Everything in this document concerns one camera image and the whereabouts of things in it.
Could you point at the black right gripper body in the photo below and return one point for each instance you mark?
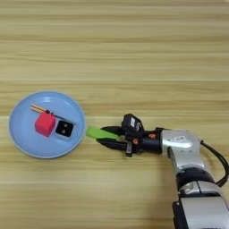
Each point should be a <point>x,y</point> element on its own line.
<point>149,143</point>

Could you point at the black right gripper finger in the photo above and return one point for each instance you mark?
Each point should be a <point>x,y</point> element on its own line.
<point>113,145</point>
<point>114,129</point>

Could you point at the green rectangular block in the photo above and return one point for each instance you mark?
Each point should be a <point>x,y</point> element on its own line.
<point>98,132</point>

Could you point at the red cube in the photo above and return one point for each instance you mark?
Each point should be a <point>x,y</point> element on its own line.
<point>44,124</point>

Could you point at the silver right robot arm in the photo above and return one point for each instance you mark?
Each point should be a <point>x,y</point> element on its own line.
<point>190,167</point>

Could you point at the small black box white label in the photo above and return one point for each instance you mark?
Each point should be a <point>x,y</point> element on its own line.
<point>131,123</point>

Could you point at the black cube with white dots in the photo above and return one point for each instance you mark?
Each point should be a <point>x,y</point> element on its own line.
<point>64,129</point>

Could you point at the round blue plate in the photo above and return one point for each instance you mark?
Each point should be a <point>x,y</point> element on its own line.
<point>25,140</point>

